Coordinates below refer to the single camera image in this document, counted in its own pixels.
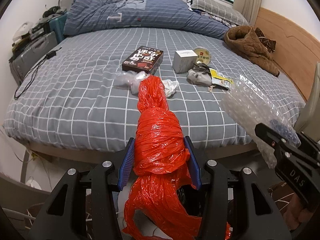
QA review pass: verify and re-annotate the bubble wrap roll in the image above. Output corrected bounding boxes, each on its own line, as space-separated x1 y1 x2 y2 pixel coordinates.
220 74 302 169

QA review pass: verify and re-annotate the yellow white snack bag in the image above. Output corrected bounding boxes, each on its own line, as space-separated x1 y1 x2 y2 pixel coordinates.
209 68 234 90

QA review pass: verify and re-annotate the white tissue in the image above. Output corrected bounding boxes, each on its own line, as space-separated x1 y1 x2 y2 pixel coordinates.
162 80 179 98

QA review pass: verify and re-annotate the clear plastic bag red print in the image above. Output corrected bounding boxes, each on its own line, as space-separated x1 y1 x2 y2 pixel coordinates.
114 70 150 95

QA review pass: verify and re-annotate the small white box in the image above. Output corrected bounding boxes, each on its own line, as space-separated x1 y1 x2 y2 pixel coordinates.
172 50 197 74

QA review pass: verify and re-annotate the brown cookie box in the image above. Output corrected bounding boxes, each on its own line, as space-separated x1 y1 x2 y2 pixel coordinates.
121 46 164 75

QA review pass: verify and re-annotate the black printed sachet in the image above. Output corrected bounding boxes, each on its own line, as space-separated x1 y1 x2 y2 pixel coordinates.
187 63 213 87

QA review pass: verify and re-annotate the wooden headboard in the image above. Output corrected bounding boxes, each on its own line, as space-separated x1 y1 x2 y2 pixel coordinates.
255 7 319 100

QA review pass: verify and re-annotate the brown patterned cushion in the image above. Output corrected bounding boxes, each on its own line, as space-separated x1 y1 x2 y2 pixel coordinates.
255 28 276 53

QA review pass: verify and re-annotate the grey checked bed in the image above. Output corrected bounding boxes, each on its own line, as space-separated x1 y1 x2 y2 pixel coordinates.
4 28 305 167

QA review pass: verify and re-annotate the brown fleece garment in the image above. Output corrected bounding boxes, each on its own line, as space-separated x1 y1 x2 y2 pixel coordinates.
224 25 280 77

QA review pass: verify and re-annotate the yellow yogurt cup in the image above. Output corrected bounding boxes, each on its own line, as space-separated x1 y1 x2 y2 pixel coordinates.
193 47 211 65

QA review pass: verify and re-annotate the grey checked pillow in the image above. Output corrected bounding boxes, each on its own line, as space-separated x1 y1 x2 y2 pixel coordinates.
186 0 249 28

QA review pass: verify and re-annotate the grey suitcase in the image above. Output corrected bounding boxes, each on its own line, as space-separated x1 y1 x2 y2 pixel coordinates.
9 31 57 85

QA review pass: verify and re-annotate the teal plastic stool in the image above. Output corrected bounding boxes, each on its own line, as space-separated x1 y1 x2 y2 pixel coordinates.
49 14 67 44

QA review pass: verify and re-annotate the blue striped duvet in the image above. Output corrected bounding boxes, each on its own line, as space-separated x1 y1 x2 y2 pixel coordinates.
64 0 228 40

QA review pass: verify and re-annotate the white helmet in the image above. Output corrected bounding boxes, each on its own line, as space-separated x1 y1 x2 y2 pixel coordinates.
12 21 34 42

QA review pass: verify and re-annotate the black charger cable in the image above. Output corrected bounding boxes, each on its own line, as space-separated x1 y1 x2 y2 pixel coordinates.
13 47 62 100

